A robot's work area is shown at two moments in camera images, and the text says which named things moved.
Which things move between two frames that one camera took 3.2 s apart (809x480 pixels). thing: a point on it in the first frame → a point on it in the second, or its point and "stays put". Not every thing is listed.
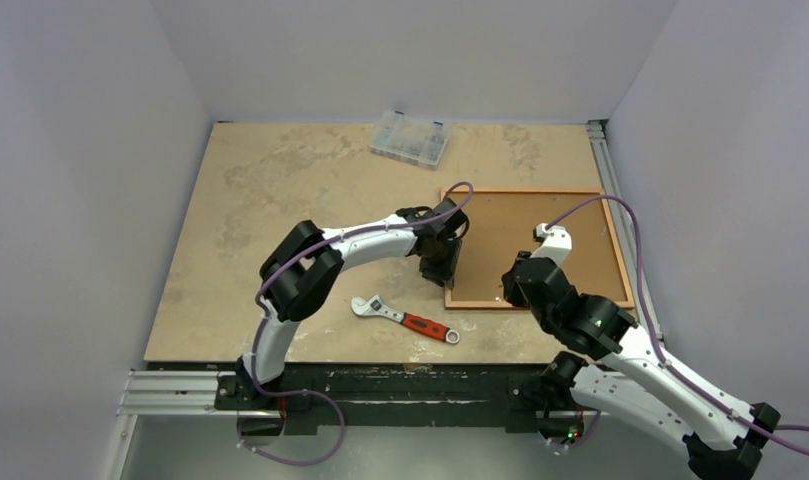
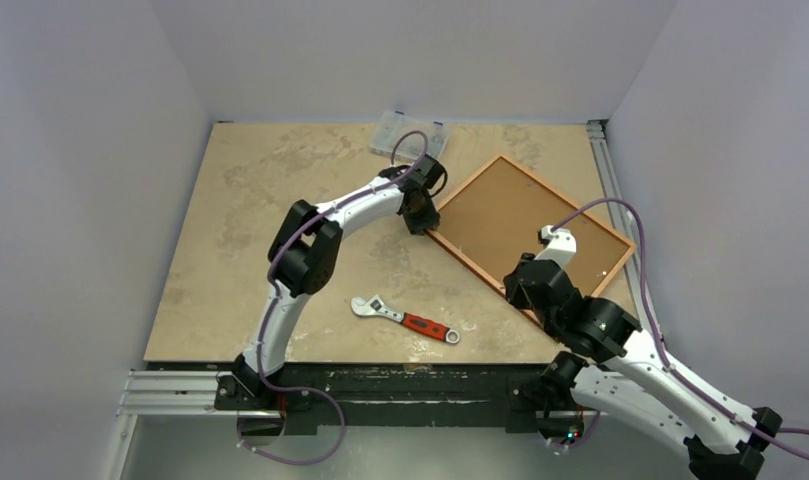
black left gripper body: x=439 y=263 → x=424 y=216
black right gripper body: x=516 y=285 stays put
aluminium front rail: x=191 y=394 stays put
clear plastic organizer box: x=410 y=139 stays put
